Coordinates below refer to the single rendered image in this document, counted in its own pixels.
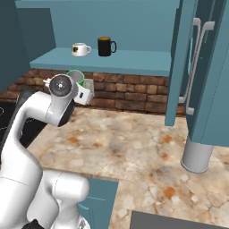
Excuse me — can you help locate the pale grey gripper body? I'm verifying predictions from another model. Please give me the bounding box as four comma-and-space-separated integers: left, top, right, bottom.
82, 80, 96, 100

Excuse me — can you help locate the white mug with dark print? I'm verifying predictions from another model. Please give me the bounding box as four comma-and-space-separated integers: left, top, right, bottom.
71, 42, 92, 58

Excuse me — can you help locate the black mug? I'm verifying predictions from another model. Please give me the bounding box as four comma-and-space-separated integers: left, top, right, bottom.
98, 36, 117, 57

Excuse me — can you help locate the teal cabinet door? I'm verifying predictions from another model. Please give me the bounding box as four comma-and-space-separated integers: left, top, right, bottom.
185, 0, 229, 148
0, 0, 31, 94
164, 0, 199, 127

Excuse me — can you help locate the teal base cabinet front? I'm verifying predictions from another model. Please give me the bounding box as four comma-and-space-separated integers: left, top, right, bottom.
77, 176, 120, 229

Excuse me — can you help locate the black hob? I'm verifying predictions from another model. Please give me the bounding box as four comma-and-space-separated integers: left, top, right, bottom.
0, 88, 49, 150

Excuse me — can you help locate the grey cylinder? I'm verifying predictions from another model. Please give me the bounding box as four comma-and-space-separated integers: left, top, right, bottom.
180, 136, 215, 174

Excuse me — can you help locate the dark grey flat panel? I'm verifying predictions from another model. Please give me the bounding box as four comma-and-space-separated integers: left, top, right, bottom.
129, 209, 229, 229

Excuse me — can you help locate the teal open wall cabinet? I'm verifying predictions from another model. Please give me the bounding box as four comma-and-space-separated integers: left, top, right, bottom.
14, 0, 181, 78

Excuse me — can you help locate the white cabinet door handle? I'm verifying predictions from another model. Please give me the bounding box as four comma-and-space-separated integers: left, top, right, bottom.
178, 17, 202, 104
185, 21, 216, 116

